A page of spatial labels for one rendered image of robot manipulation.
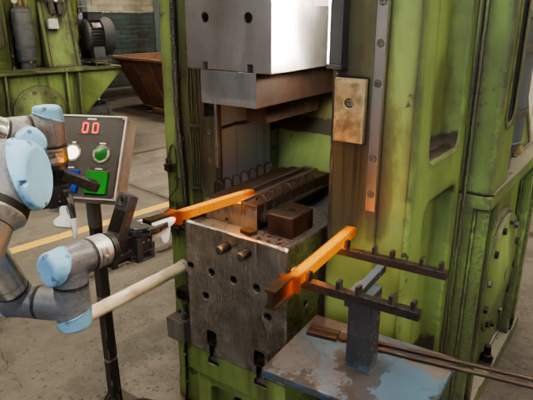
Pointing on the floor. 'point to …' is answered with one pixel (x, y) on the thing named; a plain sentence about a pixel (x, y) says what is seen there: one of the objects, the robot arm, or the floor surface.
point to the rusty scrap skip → (144, 78)
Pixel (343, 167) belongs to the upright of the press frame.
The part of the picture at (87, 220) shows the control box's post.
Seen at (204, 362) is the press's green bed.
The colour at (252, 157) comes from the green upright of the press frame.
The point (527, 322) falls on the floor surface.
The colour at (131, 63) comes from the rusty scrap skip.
